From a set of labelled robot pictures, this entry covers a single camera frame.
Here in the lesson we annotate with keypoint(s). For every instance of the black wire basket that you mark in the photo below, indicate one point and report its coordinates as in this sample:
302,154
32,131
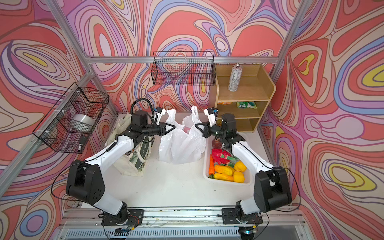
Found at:
184,68
56,133

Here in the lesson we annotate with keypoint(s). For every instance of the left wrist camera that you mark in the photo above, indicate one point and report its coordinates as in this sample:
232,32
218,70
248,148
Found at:
159,112

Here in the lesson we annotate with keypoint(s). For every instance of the orange carrot left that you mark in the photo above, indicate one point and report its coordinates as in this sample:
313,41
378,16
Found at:
211,167

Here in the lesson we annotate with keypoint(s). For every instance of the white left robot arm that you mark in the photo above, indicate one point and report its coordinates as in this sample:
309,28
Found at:
85,180

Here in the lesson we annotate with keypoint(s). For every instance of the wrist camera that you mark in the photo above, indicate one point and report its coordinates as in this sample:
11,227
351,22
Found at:
212,114
159,112

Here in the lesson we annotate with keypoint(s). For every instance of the white plastic produce basket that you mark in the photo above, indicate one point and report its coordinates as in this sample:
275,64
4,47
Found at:
249,179

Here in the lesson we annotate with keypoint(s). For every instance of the yellow lemon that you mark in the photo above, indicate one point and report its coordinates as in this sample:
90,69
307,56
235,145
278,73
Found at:
238,177
240,166

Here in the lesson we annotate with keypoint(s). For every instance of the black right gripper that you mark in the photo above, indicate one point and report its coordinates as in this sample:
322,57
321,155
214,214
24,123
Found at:
206,129

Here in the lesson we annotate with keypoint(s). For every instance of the yellow squash lower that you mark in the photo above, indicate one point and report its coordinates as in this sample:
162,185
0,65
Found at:
223,177

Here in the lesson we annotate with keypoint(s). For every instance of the wooden shelf unit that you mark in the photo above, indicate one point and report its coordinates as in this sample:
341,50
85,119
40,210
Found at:
255,86

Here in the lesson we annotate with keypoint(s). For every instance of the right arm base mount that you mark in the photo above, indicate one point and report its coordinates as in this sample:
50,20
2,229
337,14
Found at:
235,215

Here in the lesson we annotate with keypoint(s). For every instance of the silver drink can right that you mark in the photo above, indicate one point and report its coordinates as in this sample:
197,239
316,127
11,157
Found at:
235,78

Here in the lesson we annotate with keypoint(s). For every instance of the black wire basket left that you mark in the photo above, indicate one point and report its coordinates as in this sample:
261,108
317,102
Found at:
56,133

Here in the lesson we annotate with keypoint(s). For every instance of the green snack packet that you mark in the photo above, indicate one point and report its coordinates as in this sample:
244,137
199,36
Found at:
246,105

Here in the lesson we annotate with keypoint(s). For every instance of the dark red passion fruit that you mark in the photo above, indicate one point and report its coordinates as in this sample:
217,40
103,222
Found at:
216,144

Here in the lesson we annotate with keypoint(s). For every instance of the cream canvas tote bag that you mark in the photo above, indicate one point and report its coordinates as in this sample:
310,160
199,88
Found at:
132,163

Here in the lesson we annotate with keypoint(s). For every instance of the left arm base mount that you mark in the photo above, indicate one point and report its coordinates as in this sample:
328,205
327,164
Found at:
130,218

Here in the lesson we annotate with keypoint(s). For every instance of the yellow lemon upper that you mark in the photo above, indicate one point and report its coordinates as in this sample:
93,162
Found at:
240,166

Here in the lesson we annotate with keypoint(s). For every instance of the pink dragon fruit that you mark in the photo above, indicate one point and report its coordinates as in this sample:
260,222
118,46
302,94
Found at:
222,157

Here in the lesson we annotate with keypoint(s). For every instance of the white plastic grocery bag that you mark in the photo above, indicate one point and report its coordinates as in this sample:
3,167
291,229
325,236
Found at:
185,144

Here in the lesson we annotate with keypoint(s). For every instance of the black wire basket back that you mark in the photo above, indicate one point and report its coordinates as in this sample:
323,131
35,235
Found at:
184,68

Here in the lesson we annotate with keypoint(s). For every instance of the yellow squash upper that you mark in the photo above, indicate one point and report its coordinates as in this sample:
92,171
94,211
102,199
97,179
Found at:
225,170

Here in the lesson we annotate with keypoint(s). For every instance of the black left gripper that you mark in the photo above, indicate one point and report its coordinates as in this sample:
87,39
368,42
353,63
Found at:
161,128

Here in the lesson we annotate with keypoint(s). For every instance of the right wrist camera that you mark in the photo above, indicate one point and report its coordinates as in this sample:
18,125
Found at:
212,114

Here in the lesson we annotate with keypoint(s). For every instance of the yellow lemon lower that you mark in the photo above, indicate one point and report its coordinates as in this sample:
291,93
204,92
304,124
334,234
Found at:
238,177

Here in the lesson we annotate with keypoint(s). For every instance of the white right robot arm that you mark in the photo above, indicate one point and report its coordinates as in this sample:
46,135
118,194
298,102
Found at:
271,187

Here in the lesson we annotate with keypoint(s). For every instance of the yellow squash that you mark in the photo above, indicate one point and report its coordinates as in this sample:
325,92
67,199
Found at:
225,170
223,177

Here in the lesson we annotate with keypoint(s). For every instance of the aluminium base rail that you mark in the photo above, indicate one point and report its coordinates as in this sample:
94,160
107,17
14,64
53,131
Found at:
196,216

